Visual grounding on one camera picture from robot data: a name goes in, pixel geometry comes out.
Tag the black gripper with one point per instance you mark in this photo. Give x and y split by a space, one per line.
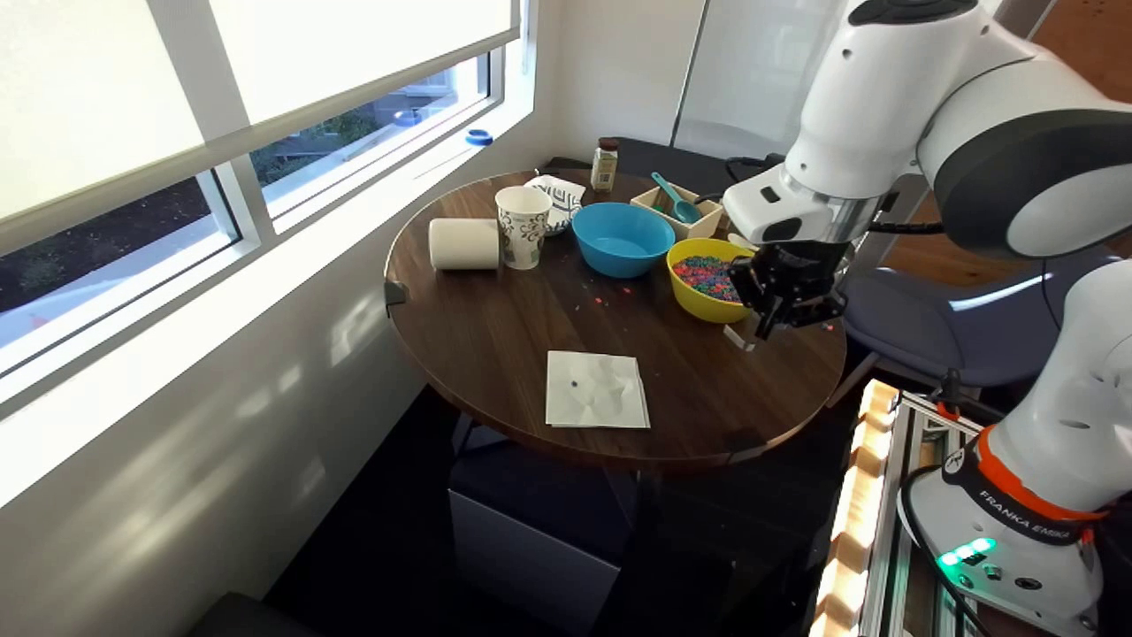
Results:
808 278

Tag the silver metal ladle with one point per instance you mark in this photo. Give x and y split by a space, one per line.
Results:
737 336

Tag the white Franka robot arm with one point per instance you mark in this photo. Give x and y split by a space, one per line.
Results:
1038 153

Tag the yellow bowl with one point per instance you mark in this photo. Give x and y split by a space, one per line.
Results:
698 303

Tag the blue bowl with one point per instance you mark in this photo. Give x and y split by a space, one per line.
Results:
621 243

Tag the colourful pebbles pile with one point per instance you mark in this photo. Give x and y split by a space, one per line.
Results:
704 274

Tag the teal plastic scoop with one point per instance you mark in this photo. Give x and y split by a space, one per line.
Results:
676 198

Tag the black table clamp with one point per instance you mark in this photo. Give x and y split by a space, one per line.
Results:
393 291
744 441

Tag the light wooden box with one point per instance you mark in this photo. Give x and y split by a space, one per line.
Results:
658 205

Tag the white paper napkin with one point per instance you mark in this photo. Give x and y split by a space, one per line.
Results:
597 389

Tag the glass jar brown lid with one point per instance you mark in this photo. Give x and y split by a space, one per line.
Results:
604 166

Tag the white mug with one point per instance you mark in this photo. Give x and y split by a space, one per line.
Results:
520 231

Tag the white paper roll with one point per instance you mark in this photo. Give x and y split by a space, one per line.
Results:
461 245

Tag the blue tape roll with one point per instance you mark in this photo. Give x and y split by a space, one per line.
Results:
480 137

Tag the grey cabinet under table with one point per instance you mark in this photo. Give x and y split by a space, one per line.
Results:
531 554

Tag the white framed window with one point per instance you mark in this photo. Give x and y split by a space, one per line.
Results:
233 153

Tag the aluminium frame with wood blocks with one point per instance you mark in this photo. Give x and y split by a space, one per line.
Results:
852 508

